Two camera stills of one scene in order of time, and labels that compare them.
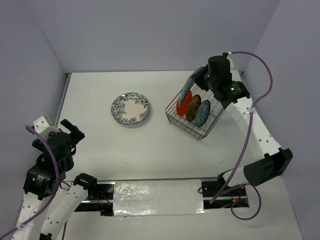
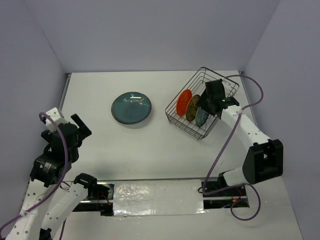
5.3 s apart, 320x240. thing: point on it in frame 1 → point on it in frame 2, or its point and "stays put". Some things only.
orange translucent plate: [182, 110] stays put
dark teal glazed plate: [188, 85] → [131, 108]
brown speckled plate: [193, 107] stays put
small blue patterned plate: [203, 113] stays put
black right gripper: [198, 77] → [202, 102]
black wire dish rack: [190, 127] stays put
